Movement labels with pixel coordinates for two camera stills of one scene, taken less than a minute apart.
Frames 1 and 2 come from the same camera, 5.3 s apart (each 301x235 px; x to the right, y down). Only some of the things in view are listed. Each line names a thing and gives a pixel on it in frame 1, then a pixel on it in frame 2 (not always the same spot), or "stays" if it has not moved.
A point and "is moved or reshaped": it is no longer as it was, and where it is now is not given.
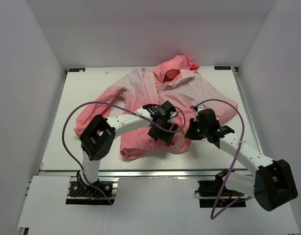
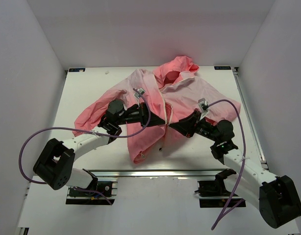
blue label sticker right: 222,67 stays
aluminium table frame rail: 146,173 stays
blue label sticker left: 77,70 stays
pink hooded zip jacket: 173,78 is moved or reshaped
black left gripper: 164,136 -> 143,114
